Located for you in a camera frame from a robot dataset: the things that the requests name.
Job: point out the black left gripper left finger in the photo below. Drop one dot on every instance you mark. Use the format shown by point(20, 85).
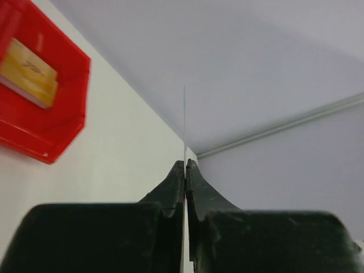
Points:
point(168, 253)

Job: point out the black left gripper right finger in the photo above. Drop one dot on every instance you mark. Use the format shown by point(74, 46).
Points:
point(203, 200)

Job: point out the silver VIP credit card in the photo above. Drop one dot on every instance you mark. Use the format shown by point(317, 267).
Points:
point(184, 133)

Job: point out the gold credit card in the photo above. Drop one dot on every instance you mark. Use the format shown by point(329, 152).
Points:
point(28, 75)

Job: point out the red plastic bin right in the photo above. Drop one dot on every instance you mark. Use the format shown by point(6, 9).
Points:
point(43, 134)

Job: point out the aluminium right frame post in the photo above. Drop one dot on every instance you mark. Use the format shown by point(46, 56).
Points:
point(274, 128)

